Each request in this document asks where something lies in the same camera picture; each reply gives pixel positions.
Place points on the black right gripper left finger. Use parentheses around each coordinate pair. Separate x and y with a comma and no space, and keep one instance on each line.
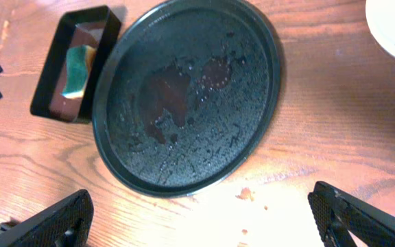
(65,223)

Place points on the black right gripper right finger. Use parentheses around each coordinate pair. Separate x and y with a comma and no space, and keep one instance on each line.
(339,215)

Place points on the green yellow sponge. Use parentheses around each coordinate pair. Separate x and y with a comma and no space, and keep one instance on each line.
(79,61)

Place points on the black rectangular tray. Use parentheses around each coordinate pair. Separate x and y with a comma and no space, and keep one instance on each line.
(98,27)

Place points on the black round tray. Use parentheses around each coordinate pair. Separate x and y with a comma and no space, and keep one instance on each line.
(186,95)

